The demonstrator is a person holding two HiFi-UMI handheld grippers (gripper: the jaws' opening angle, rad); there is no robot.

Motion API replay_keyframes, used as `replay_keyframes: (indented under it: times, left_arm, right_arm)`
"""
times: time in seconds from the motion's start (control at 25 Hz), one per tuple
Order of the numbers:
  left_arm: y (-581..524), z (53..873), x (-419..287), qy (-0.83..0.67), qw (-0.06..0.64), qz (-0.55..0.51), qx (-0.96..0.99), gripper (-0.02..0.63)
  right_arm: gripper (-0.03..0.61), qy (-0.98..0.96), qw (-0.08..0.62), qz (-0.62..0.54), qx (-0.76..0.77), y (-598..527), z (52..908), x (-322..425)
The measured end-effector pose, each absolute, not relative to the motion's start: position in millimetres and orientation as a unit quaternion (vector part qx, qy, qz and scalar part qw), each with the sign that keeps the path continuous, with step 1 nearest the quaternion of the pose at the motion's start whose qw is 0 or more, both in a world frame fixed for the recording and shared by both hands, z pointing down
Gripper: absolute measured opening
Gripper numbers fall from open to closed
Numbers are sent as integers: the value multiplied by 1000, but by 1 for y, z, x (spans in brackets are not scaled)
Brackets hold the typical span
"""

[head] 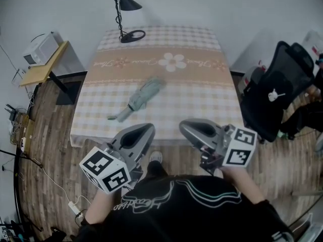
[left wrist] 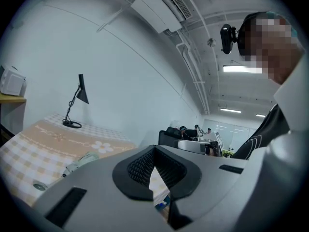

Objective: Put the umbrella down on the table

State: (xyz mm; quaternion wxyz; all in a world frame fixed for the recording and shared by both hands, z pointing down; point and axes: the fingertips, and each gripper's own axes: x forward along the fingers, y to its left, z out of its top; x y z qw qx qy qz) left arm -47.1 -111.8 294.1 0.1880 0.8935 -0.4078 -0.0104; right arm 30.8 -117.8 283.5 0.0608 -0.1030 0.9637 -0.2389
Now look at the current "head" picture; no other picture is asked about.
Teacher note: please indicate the person's left forearm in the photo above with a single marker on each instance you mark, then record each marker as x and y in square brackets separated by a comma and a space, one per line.
[99, 208]

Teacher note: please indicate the wooden side desk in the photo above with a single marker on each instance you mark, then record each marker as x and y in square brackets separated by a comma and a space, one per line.
[43, 69]

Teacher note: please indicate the table with checked tablecloth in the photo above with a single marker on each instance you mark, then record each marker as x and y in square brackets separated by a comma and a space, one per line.
[189, 97]

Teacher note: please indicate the black tripod stand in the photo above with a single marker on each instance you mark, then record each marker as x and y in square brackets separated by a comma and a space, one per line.
[38, 164]

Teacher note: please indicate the white plastic container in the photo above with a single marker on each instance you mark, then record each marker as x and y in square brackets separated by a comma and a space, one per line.
[311, 43]

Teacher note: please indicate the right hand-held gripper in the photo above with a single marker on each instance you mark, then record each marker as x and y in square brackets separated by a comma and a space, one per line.
[239, 147]

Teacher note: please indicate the light green umbrella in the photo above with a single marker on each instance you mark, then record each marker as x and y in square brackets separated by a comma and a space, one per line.
[147, 92]

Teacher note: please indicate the black desk lamp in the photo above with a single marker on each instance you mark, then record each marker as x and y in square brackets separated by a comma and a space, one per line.
[128, 4]

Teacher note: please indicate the person's black trouser leg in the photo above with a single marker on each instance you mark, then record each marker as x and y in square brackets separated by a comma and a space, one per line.
[156, 169]

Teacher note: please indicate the gray metal equipment case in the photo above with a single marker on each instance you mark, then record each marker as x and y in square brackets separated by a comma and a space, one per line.
[315, 229]

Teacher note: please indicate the person's right forearm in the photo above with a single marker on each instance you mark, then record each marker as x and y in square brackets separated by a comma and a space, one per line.
[242, 183]

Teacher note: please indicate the white power strip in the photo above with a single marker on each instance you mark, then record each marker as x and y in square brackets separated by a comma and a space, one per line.
[23, 145]
[73, 207]

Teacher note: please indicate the person's gray shoe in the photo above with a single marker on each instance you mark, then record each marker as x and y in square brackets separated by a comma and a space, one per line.
[156, 157]

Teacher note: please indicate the white microwave oven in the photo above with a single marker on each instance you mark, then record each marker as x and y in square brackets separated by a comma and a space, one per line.
[40, 50]

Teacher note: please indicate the black wifi router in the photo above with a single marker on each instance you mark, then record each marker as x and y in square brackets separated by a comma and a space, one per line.
[12, 116]

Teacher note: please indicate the person's black printed shirt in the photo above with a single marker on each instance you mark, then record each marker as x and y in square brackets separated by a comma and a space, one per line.
[189, 218]

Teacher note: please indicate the black mesh office chair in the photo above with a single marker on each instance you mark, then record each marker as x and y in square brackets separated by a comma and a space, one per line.
[265, 115]

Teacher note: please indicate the brown cardboard box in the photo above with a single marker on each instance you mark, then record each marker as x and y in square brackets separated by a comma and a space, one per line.
[29, 132]

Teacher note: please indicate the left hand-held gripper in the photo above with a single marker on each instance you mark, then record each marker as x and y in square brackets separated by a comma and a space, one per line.
[106, 170]

